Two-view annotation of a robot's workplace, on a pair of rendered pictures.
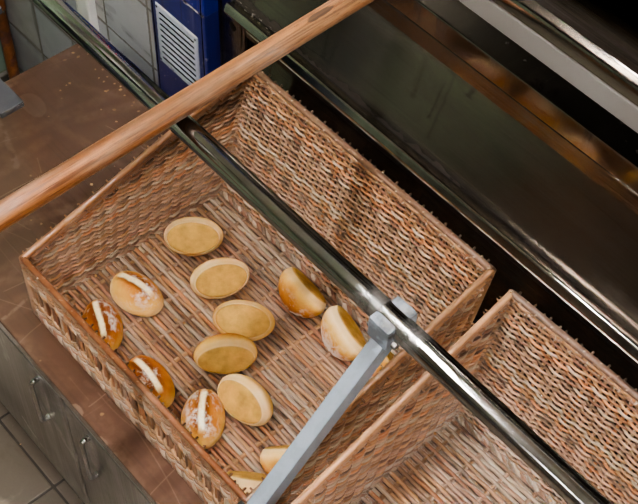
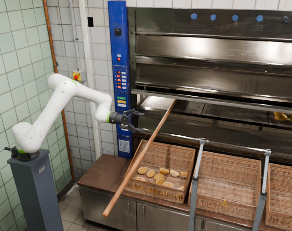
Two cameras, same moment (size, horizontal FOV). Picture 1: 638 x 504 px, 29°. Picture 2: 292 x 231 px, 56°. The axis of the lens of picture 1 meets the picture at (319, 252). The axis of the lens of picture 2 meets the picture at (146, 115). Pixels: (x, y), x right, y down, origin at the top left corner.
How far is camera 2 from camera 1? 1.34 m
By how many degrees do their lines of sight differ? 33
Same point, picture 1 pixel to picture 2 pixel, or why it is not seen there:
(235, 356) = (162, 180)
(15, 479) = not seen: outside the picture
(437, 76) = (177, 124)
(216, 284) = (151, 174)
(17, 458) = not seen: outside the picture
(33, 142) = (105, 170)
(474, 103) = (184, 125)
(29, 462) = not seen: outside the picture
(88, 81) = (106, 159)
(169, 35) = (121, 144)
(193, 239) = (143, 170)
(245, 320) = (159, 176)
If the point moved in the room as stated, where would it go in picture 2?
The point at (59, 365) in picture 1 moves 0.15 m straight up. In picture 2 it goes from (134, 195) to (134, 181)
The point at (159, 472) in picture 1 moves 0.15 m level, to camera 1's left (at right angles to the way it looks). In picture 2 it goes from (162, 201) to (146, 206)
